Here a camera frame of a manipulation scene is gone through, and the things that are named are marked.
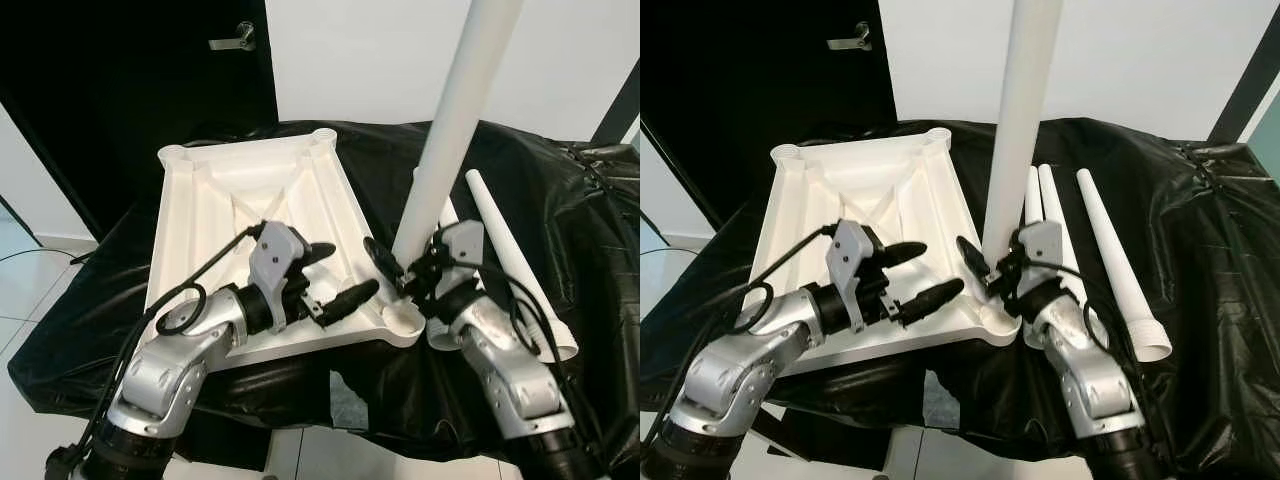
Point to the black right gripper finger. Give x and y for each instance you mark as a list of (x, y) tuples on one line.
[(384, 259), (973, 257)]

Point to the black plastic cover sheet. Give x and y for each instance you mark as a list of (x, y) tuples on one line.
[(1200, 250), (560, 200)]

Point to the teal glass panel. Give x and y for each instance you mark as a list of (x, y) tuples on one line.
[(1268, 120)]

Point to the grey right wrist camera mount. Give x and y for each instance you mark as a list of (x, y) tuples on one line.
[(465, 245), (1042, 245)]

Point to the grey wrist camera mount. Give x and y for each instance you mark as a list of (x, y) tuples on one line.
[(465, 245), (275, 262), (1042, 245), (852, 262)]

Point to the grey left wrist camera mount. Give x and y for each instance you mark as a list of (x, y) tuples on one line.
[(275, 262), (852, 262)]

